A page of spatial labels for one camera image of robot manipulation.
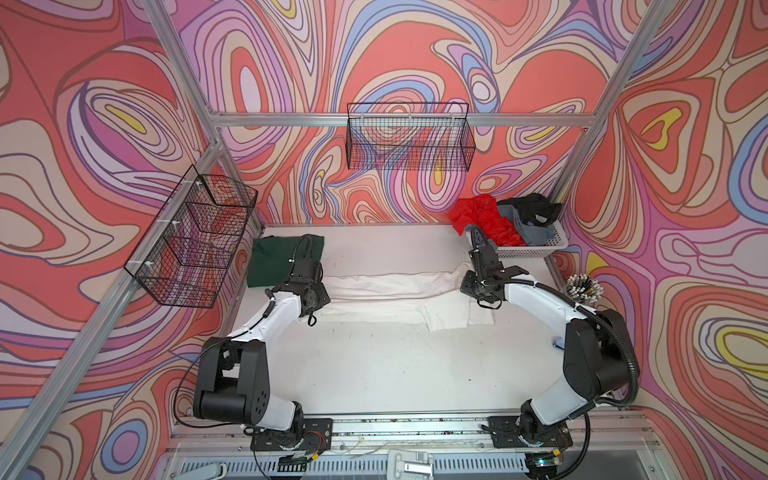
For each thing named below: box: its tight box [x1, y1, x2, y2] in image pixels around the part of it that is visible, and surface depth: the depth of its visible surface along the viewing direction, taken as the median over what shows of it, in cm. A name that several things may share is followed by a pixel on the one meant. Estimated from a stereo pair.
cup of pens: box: [566, 273, 604, 305], surface depth 82 cm
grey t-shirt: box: [498, 204, 555, 246], surface depth 109 cm
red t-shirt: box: [448, 194, 527, 246], surface depth 114 cm
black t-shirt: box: [497, 193, 562, 226], surface depth 113 cm
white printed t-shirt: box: [303, 263, 495, 331], surface depth 97 cm
